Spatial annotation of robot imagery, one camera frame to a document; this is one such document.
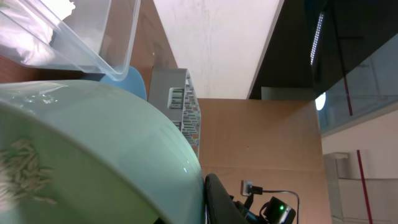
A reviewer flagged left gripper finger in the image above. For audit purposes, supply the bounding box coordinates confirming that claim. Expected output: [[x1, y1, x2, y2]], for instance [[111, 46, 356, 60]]
[[204, 174, 247, 224]]

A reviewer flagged mint green bowl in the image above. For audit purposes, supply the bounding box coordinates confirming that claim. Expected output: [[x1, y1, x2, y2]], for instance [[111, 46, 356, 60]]
[[1, 80, 205, 223]]

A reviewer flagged white tissue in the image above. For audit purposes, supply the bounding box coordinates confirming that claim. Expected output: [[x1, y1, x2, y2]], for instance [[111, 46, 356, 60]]
[[1, 0, 76, 67]]

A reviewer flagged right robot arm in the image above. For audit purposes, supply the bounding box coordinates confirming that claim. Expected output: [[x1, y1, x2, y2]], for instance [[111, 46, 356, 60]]
[[233, 180, 300, 224]]

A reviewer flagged grey dishwasher rack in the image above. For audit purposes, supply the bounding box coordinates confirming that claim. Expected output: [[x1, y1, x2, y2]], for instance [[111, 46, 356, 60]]
[[148, 68, 201, 156]]

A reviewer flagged dark blue plate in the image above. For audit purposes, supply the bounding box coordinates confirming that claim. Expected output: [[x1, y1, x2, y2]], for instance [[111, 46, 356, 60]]
[[99, 66, 147, 101]]

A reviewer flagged clear plastic bin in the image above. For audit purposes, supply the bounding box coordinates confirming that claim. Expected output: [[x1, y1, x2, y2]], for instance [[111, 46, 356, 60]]
[[1, 0, 141, 81]]

